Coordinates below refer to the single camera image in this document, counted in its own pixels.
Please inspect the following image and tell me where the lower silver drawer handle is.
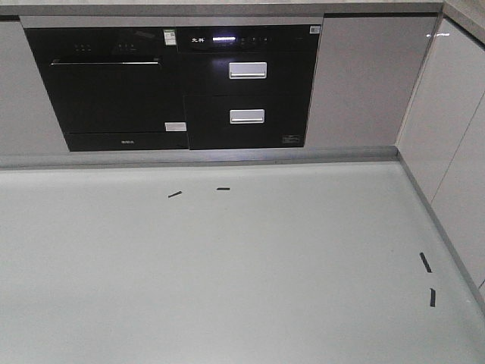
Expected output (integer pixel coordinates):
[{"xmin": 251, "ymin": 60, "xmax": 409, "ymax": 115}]
[{"xmin": 229, "ymin": 109, "xmax": 265, "ymax": 124}]

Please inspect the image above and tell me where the black built-in dishwasher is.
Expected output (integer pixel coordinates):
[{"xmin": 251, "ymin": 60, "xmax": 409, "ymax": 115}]
[{"xmin": 25, "ymin": 27, "xmax": 189, "ymax": 152}]

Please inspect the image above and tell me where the upper silver drawer handle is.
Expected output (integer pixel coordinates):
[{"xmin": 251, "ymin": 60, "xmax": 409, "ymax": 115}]
[{"xmin": 229, "ymin": 62, "xmax": 268, "ymax": 80}]

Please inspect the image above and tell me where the silver drawer handle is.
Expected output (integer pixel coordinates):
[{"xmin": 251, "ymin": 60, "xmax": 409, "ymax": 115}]
[
  {"xmin": 229, "ymin": 109, "xmax": 265, "ymax": 124},
  {"xmin": 229, "ymin": 62, "xmax": 268, "ymax": 80}
]

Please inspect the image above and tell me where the silver label on dishwasher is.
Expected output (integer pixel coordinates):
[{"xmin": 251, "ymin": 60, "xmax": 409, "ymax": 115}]
[{"xmin": 164, "ymin": 122, "xmax": 187, "ymax": 132}]

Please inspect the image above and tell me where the green energy label sticker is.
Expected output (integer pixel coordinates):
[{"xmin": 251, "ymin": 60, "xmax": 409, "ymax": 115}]
[{"xmin": 163, "ymin": 28, "xmax": 177, "ymax": 54}]

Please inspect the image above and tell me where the black disinfection cabinet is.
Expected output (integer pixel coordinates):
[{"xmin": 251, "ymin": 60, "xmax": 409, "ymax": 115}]
[{"xmin": 177, "ymin": 24, "xmax": 320, "ymax": 149}]

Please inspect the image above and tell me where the white QR code sticker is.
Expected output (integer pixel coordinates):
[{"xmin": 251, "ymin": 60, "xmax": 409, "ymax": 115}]
[{"xmin": 309, "ymin": 25, "xmax": 321, "ymax": 34}]

